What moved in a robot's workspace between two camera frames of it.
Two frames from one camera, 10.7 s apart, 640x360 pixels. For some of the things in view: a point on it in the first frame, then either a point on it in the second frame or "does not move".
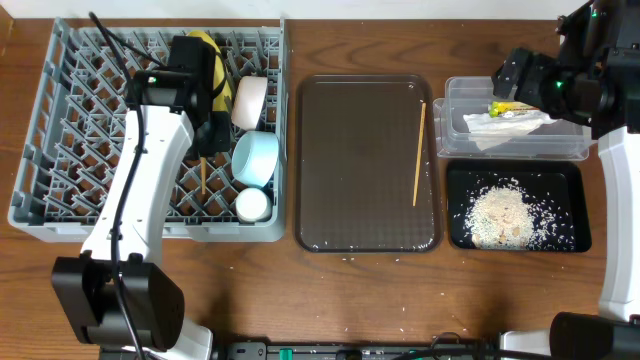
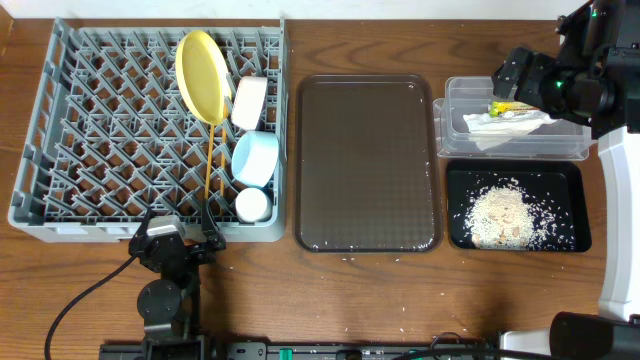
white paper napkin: (492, 131) does not move
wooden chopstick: (420, 155) to (223, 149)
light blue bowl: (254, 157) does not move
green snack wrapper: (497, 108) does not move
